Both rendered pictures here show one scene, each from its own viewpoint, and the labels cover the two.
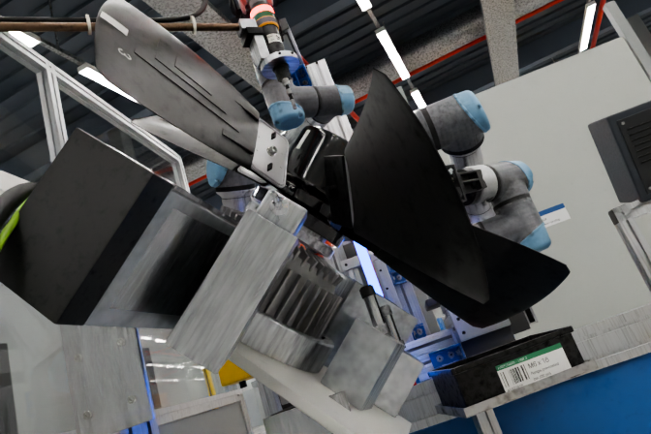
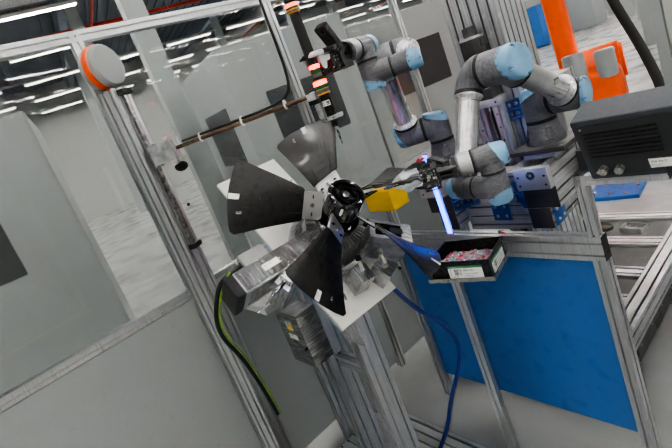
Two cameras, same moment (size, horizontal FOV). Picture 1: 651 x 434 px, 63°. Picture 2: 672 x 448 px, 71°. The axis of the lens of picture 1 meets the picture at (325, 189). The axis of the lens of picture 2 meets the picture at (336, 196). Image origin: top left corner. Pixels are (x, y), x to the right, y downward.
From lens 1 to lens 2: 125 cm
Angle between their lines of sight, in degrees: 57
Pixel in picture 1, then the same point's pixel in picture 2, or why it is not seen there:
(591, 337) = (543, 241)
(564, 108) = not seen: outside the picture
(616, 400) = (551, 272)
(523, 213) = (490, 185)
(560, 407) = (522, 265)
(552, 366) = (474, 273)
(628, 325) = (565, 242)
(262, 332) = not seen: hidden behind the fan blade
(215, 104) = (280, 203)
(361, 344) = (353, 277)
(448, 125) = (488, 79)
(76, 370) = not seen: hidden behind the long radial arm
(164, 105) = (257, 223)
